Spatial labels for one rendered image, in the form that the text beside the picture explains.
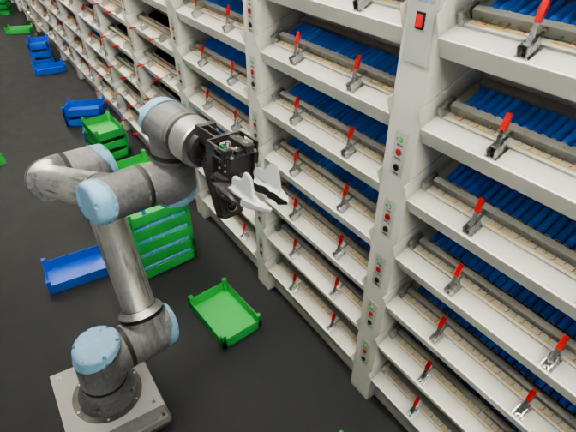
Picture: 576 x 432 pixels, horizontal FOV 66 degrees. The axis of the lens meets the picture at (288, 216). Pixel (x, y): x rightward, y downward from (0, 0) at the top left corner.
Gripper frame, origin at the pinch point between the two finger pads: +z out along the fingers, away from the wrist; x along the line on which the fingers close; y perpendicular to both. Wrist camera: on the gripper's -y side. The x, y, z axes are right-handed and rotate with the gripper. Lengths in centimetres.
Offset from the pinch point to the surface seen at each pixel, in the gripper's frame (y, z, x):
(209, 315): -118, -74, 36
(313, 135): -21, -44, 57
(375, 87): 2, -23, 55
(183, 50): -21, -141, 70
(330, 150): -21, -34, 54
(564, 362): -36, 44, 49
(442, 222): -20, 9, 48
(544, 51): 23, 16, 48
